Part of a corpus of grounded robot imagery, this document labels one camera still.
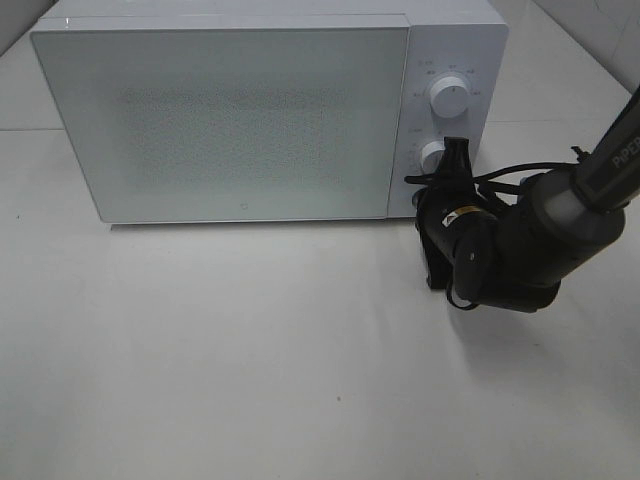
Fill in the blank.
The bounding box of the white timer knob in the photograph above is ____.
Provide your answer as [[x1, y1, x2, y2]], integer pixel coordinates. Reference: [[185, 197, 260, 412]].
[[420, 140, 445, 174]]

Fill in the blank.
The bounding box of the upper white power knob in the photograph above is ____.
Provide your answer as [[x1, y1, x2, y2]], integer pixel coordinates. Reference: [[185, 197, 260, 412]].
[[427, 72, 471, 119]]

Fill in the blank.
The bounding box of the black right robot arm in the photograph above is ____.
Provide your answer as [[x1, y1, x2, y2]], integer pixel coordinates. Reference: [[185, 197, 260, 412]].
[[405, 94, 639, 313]]

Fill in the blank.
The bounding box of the white microwave oven body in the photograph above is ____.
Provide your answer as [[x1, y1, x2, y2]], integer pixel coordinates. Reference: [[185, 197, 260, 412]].
[[30, 1, 509, 220]]

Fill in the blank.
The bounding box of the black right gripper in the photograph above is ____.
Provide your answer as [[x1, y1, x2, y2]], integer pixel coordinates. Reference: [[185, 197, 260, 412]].
[[414, 137, 495, 290]]

